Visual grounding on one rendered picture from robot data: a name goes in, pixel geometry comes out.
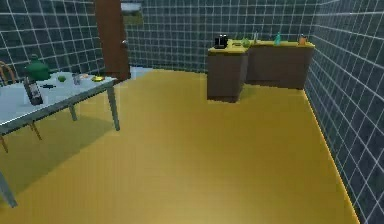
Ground brown cabinet yellow top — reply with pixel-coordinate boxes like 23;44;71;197
206;40;250;104

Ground brown room door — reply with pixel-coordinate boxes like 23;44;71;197
94;0;132;82

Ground framed wall picture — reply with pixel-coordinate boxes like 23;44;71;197
120;2;145;26

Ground grey metal table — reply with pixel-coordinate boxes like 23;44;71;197
0;71;121;209

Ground wooden chair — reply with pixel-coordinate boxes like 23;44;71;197
0;60;43;154

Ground dark wine bottle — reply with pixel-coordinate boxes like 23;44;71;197
23;76;45;107

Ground green lidded pot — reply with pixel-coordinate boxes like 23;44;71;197
25;53;52;82

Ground long brown counter cabinet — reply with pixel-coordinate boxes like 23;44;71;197
245;39;316;91

